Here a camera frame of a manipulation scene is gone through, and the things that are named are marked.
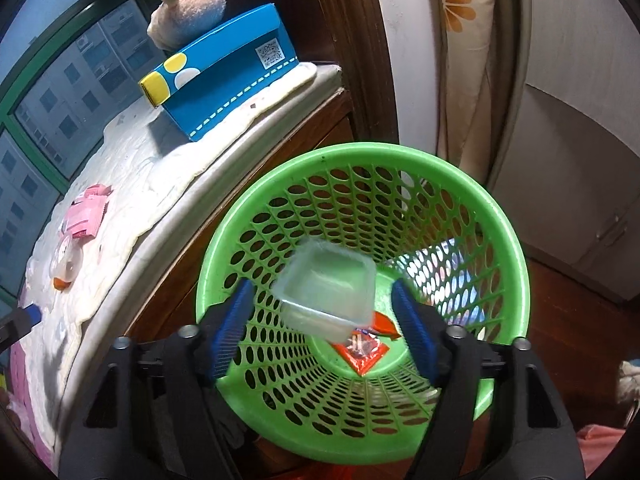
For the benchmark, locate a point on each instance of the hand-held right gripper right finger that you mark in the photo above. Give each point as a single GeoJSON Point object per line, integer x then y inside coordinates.
{"type": "Point", "coordinates": [412, 325]}

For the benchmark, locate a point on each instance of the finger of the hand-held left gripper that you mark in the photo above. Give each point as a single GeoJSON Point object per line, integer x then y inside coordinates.
{"type": "Point", "coordinates": [15, 327]}

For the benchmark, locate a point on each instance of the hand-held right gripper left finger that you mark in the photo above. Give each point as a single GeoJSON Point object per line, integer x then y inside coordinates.
{"type": "Point", "coordinates": [232, 320]}

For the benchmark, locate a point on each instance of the clear square plastic cup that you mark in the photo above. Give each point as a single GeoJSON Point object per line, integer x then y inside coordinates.
{"type": "Point", "coordinates": [325, 270]}

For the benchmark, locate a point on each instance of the green plastic mesh basket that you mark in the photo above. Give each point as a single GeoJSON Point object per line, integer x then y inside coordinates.
{"type": "Point", "coordinates": [350, 152]}

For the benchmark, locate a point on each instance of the orange wrapper piece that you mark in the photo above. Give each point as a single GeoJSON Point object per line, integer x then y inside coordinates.
{"type": "Point", "coordinates": [385, 325]}

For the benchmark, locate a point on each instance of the pink foam mat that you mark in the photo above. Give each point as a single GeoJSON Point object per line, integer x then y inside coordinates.
{"type": "Point", "coordinates": [20, 385]}

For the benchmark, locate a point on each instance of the red snack wrapper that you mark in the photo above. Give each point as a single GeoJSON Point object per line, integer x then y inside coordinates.
{"type": "Point", "coordinates": [362, 355]}

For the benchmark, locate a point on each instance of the clear dome cup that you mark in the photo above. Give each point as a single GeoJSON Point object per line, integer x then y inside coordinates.
{"type": "Point", "coordinates": [67, 265]}

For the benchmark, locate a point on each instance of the pink wrapper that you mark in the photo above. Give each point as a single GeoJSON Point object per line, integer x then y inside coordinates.
{"type": "Point", "coordinates": [85, 215]}

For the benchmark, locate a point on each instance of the cream quilted blanket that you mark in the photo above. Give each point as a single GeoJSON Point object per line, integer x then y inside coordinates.
{"type": "Point", "coordinates": [140, 160]}

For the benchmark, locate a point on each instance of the wooden window seat cabinet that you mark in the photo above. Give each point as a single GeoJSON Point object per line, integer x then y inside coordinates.
{"type": "Point", "coordinates": [300, 130]}

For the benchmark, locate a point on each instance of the blue box with dots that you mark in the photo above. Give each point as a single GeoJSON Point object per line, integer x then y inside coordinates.
{"type": "Point", "coordinates": [225, 90]}

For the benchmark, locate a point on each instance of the white wardrobe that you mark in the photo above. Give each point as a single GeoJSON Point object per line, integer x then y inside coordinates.
{"type": "Point", "coordinates": [575, 160]}

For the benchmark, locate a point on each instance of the pink cloth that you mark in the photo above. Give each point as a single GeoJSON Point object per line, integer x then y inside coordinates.
{"type": "Point", "coordinates": [610, 450]}

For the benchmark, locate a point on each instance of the grey stone windowsill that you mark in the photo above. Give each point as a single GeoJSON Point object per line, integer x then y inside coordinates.
{"type": "Point", "coordinates": [330, 80]}

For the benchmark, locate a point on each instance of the pink plush sheep toy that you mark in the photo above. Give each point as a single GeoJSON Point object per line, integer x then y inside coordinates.
{"type": "Point", "coordinates": [190, 5]}

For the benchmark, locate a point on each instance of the floral cream curtain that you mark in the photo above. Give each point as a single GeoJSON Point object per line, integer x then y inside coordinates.
{"type": "Point", "coordinates": [465, 10]}

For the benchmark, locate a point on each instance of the green window frame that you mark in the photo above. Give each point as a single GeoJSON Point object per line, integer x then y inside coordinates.
{"type": "Point", "coordinates": [9, 105]}

